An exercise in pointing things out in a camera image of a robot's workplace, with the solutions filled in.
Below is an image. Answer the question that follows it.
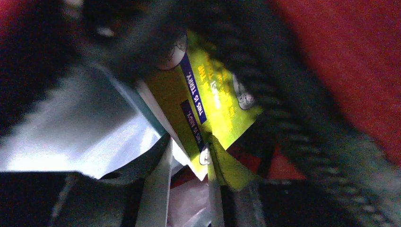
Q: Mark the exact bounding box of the red fabric backpack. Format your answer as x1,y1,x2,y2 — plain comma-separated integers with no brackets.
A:
0,0,401,227

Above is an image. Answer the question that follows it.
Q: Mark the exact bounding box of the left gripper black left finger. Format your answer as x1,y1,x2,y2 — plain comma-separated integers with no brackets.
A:
0,134,170,227

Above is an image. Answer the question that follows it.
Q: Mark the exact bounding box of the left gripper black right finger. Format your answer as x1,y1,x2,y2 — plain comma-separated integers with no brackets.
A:
207,134,355,227

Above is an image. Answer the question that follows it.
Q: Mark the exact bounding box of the light blue cat notebook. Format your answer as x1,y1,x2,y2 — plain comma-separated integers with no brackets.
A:
90,63,166,139

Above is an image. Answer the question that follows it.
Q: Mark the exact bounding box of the green book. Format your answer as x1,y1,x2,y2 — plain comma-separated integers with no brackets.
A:
137,30,261,180

